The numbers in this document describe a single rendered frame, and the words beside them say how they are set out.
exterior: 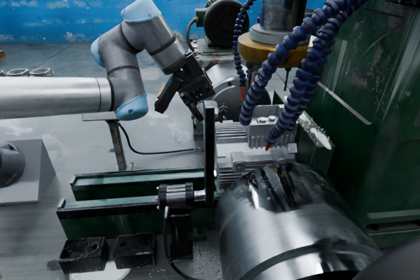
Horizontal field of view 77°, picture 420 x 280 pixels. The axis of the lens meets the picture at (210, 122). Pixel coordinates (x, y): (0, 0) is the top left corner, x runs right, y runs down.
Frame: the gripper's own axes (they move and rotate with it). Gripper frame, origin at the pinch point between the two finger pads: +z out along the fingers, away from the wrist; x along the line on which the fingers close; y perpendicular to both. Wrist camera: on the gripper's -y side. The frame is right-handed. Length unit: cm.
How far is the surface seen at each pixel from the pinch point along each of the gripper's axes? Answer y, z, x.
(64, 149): -65, -4, 33
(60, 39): -286, -51, 557
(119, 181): -31.5, 1.3, -2.3
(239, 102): 10.2, 6.6, 14.7
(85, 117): -35.0, -15.7, 14.5
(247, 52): 18.1, -16.2, -10.4
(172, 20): -53, 40, 546
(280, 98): 21.5, 5.7, 3.0
